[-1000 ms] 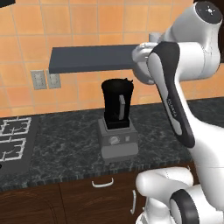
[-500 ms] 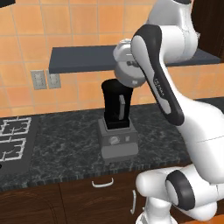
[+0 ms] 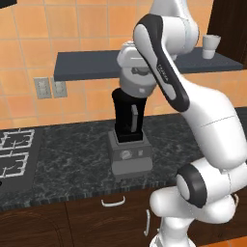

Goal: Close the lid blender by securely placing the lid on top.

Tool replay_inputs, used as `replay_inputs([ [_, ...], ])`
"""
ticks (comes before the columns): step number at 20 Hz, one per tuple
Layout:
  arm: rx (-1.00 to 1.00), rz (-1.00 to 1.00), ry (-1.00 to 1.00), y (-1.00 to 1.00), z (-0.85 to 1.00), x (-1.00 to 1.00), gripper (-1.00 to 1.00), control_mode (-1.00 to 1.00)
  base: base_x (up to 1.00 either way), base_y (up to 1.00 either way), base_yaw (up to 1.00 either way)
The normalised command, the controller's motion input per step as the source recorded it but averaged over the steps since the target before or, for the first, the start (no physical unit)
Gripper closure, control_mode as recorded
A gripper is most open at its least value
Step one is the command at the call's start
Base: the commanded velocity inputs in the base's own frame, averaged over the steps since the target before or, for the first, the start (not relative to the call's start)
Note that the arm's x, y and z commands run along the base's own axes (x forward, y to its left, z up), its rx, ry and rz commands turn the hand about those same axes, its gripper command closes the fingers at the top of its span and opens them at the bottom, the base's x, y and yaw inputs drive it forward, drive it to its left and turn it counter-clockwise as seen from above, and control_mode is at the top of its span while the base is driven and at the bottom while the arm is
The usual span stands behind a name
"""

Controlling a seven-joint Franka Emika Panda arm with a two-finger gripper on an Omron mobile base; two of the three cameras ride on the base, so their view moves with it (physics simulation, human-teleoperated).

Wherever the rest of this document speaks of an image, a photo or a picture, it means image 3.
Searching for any black extractor hood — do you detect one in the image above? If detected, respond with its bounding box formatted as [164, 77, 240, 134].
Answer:
[0, 0, 18, 7]

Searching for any dark wood cupboard door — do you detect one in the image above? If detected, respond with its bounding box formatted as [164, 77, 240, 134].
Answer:
[0, 202, 68, 247]

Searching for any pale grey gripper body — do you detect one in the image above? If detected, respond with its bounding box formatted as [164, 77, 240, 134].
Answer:
[119, 73, 158, 99]

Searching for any grey blender base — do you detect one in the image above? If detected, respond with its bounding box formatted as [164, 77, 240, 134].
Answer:
[107, 129, 154, 177]

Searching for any white drawer handle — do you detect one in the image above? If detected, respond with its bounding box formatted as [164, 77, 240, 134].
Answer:
[100, 196, 126, 207]

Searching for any white cupboard door handle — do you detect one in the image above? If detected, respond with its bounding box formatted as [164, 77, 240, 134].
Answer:
[143, 208, 151, 237]

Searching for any grey wall socket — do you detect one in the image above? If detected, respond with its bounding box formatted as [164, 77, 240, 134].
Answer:
[50, 80, 69, 98]
[33, 76, 53, 100]

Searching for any dark wood drawer front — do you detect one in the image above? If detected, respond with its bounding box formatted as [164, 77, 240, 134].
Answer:
[64, 187, 162, 247]

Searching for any dark grey wall shelf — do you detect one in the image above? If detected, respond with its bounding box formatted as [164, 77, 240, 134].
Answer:
[53, 47, 245, 82]

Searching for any black blender jug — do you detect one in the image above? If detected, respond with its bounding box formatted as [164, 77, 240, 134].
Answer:
[111, 88, 149, 145]

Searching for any black hob with white grates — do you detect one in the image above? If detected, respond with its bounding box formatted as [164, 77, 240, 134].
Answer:
[0, 127, 45, 202]

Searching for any dark wood tall cupboard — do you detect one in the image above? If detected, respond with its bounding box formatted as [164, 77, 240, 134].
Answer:
[206, 0, 247, 67]

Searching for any white cup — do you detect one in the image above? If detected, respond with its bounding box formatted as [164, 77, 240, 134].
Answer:
[201, 34, 222, 61]

